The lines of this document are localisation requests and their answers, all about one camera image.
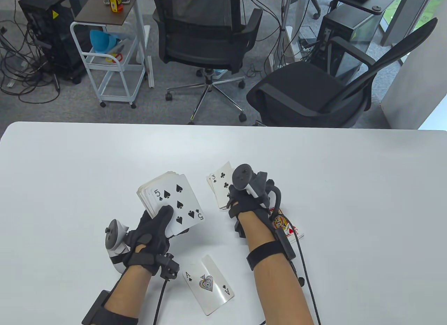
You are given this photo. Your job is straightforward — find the person's left hand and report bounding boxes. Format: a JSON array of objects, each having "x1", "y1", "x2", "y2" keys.
[{"x1": 122, "y1": 205, "x2": 175, "y2": 276}]

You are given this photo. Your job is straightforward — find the person's right hand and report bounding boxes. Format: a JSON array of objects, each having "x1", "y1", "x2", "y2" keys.
[{"x1": 226, "y1": 178, "x2": 283, "y2": 220}]

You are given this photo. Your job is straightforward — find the black clubs playing card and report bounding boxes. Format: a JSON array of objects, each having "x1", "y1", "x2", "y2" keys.
[{"x1": 208, "y1": 162, "x2": 236, "y2": 209}]

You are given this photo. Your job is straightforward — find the hearts face playing card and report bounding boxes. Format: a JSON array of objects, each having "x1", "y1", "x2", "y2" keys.
[{"x1": 267, "y1": 208, "x2": 304, "y2": 242}]

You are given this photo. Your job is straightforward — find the stack of red-backed playing cards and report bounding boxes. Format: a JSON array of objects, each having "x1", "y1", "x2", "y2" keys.
[{"x1": 136, "y1": 171, "x2": 206, "y2": 236}]

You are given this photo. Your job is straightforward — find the large spade playing card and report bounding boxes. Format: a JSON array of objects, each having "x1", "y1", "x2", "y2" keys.
[{"x1": 182, "y1": 254, "x2": 235, "y2": 316}]

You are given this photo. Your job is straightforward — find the person's right forearm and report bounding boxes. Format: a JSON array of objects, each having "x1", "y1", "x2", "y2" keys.
[{"x1": 237, "y1": 212, "x2": 315, "y2": 325}]

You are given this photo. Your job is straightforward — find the person's left forearm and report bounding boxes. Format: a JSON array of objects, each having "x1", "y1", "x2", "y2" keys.
[{"x1": 105, "y1": 266, "x2": 152, "y2": 318}]

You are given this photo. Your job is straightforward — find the grey left hand controller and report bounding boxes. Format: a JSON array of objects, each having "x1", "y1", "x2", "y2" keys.
[{"x1": 105, "y1": 219, "x2": 130, "y2": 274}]

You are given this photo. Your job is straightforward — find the black padded office chair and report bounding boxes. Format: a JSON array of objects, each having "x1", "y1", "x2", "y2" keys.
[{"x1": 246, "y1": 18, "x2": 439, "y2": 128}]

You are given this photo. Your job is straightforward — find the black mesh back office chair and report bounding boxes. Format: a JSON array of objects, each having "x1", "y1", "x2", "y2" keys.
[{"x1": 148, "y1": 0, "x2": 263, "y2": 125}]

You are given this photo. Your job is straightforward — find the black chair base with casters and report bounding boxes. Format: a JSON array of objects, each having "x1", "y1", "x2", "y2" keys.
[{"x1": 309, "y1": 0, "x2": 339, "y2": 20}]

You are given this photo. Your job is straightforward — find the blue plastic bowl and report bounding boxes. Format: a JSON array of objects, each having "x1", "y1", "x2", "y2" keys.
[{"x1": 90, "y1": 29, "x2": 123, "y2": 55}]

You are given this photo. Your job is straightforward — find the black glass side computer tower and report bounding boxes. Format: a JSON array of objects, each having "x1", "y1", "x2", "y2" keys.
[{"x1": 309, "y1": 6, "x2": 383, "y2": 85}]

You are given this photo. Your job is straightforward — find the black computer tower yellow sticker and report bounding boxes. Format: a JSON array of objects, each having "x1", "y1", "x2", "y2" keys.
[{"x1": 18, "y1": 0, "x2": 95, "y2": 84}]

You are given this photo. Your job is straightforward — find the brown top white side table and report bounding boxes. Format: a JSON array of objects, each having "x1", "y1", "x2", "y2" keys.
[{"x1": 74, "y1": 0, "x2": 155, "y2": 89}]

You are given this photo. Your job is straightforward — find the dark office desk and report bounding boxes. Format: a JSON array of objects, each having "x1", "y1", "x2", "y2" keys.
[{"x1": 309, "y1": 0, "x2": 397, "y2": 14}]

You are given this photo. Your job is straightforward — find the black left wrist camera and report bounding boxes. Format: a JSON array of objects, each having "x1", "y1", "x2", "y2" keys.
[{"x1": 158, "y1": 253, "x2": 181, "y2": 281}]

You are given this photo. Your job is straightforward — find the black right forearm strap pack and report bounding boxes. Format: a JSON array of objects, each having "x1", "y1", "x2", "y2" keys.
[{"x1": 246, "y1": 229, "x2": 296, "y2": 271}]

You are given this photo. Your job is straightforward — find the black forearm strap pack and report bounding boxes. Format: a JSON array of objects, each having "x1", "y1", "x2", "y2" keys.
[
  {"x1": 81, "y1": 290, "x2": 138, "y2": 325},
  {"x1": 246, "y1": 229, "x2": 296, "y2": 271}
]

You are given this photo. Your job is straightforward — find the black left glove cable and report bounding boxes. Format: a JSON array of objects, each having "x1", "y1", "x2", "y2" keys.
[{"x1": 153, "y1": 280, "x2": 168, "y2": 325}]

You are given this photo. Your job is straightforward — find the black glove cable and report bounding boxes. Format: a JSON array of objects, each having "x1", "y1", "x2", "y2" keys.
[
  {"x1": 153, "y1": 280, "x2": 168, "y2": 325},
  {"x1": 267, "y1": 185, "x2": 322, "y2": 325}
]

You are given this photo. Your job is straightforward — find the black left forearm strap pack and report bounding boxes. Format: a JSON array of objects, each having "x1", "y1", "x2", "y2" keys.
[{"x1": 81, "y1": 290, "x2": 138, "y2": 325}]

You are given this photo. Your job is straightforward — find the black right glove cable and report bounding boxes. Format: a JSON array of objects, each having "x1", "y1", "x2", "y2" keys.
[{"x1": 267, "y1": 185, "x2": 322, "y2": 325}]

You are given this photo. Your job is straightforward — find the white wire rolling cart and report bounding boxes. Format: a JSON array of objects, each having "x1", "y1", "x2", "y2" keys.
[{"x1": 70, "y1": 21, "x2": 146, "y2": 109}]

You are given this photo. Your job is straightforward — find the tangle of black floor cables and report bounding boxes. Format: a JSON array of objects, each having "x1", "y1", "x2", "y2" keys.
[{"x1": 0, "y1": 20, "x2": 63, "y2": 104}]

